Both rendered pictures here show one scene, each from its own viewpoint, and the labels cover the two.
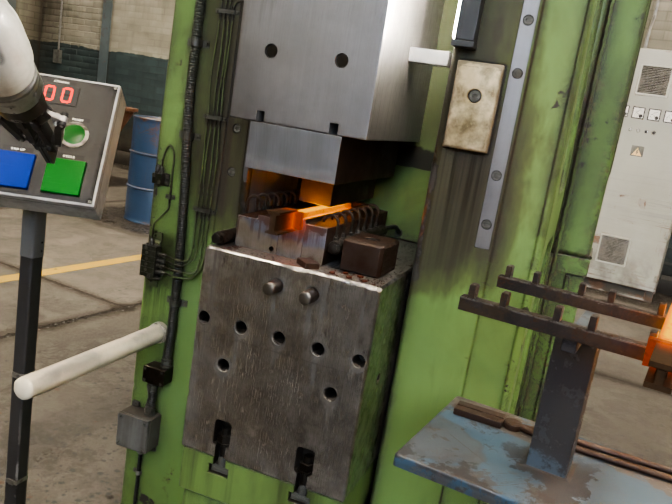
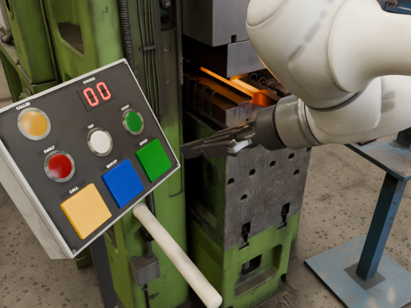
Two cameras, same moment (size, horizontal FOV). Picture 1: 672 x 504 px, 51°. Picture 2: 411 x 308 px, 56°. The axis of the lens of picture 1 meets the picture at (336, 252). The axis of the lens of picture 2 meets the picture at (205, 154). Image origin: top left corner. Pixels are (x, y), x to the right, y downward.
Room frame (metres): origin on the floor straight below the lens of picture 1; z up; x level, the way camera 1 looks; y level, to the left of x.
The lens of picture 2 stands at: (0.86, 1.06, 1.47)
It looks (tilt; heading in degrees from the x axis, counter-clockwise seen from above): 32 degrees down; 307
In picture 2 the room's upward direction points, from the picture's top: straight up
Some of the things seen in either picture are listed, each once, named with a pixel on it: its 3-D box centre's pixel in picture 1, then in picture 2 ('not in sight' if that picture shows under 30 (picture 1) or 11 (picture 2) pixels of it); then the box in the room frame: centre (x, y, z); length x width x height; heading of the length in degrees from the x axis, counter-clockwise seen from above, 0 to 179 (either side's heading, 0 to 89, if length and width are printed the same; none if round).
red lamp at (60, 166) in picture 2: not in sight; (60, 166); (1.41, 0.77, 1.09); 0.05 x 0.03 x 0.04; 71
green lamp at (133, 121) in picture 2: (74, 134); (133, 121); (1.43, 0.57, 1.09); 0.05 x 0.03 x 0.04; 71
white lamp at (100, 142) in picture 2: not in sight; (99, 142); (1.42, 0.67, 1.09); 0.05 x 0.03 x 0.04; 71
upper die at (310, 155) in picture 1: (329, 151); (213, 38); (1.60, 0.05, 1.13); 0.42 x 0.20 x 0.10; 161
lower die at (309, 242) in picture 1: (318, 224); (212, 87); (1.60, 0.05, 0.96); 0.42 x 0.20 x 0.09; 161
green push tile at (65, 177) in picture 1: (64, 177); (152, 160); (1.39, 0.56, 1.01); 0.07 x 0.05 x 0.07; 96
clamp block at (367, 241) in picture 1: (370, 254); (280, 93); (1.40, -0.07, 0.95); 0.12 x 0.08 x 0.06; 161
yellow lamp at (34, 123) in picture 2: not in sight; (34, 123); (1.45, 0.77, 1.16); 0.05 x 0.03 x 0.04; 71
